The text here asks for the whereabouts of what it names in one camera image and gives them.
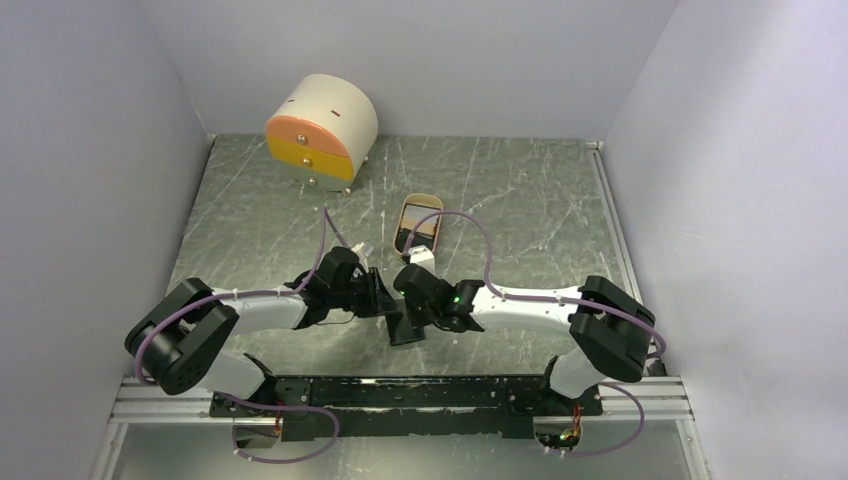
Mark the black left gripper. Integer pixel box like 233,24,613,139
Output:
330,267,402,319

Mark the black leather card holder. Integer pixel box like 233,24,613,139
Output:
385,311,426,347

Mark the beige oval plastic tray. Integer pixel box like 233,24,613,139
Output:
393,193,444,255

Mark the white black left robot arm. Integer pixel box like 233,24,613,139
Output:
124,246,404,416

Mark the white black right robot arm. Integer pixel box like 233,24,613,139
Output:
393,264,655,414

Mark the stack of credit cards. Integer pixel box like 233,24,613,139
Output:
399,203,440,239

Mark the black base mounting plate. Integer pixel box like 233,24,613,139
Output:
209,374,603,442

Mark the cream mini drawer cabinet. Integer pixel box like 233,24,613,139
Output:
265,74,378,192

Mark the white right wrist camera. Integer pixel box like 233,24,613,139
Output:
408,245,436,274

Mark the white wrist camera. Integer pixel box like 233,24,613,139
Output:
351,241,375,269
408,245,436,274

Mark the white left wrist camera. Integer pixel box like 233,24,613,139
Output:
351,241,375,269

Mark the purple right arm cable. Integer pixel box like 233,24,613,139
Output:
400,210,667,460

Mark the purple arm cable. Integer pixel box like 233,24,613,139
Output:
132,206,342,465
400,210,667,460

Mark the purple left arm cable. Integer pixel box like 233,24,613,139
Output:
132,206,342,465

